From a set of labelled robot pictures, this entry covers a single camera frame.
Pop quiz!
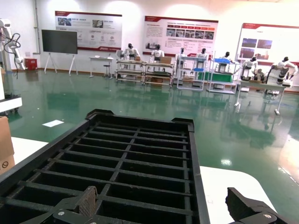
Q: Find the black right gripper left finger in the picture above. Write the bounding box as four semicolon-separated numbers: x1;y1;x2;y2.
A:
22;186;99;224

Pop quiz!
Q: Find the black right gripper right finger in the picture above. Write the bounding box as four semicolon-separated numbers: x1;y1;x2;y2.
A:
225;187;292;224

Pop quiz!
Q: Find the wall poster with photo row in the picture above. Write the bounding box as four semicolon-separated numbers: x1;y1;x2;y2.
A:
142;15;219;58

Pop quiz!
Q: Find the white black humanoid robot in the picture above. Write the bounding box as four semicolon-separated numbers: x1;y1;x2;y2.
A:
149;44;166;64
267;56;299;87
194;48;210;69
176;47;188;70
240;56;267;83
121;43;141;62
219;51;235;64

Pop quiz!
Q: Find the brown cardboard box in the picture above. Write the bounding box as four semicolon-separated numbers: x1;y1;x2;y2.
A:
0;116;15;175

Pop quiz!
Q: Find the white frame rack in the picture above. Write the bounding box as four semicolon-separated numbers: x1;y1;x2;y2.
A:
176;56;208;91

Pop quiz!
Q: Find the grey wall pipe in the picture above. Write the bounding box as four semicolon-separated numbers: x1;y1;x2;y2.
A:
34;0;41;55

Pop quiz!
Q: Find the wall poster with four photos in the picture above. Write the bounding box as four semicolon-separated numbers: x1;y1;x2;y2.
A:
235;22;299;65

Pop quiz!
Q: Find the long white table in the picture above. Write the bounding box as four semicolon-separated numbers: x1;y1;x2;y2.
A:
234;79;289;116

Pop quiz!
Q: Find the red box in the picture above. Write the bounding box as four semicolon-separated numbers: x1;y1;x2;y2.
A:
24;57;38;71

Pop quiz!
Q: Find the rack with green panel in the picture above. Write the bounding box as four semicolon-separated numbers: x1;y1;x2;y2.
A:
207;57;242;95

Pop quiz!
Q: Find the wall poster with grey icons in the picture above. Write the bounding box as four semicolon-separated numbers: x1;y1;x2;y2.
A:
55;10;123;52

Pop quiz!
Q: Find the metal frame workbench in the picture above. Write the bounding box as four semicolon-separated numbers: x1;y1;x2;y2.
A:
115;59;146;85
143;61;176;89

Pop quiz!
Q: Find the black display on white stand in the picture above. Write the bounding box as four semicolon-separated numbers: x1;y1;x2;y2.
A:
41;29;79;76

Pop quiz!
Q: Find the white cabinet base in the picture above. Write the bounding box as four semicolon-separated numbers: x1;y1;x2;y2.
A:
0;67;23;115

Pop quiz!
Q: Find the small white desk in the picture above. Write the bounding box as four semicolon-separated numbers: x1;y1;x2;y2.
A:
88;55;114;78

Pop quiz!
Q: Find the black divided plastic crate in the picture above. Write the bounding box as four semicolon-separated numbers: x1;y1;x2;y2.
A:
0;109;210;224

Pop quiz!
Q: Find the black stool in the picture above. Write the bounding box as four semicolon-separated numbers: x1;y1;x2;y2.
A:
103;64;112;79

